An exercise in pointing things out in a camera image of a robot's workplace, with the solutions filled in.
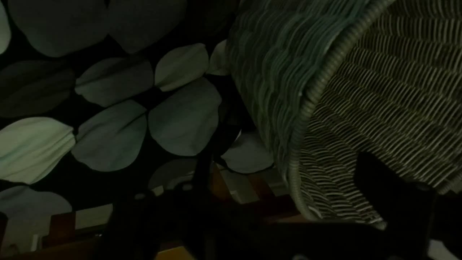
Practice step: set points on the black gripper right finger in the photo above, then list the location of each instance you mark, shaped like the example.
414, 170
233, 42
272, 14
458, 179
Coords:
394, 202

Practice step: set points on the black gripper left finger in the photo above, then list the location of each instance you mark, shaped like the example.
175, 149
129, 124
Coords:
159, 225

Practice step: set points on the grey woven wicker basket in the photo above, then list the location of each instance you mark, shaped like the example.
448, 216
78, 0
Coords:
365, 91

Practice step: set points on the black dotted fabric sheet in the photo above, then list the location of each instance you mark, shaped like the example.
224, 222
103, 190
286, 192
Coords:
110, 110

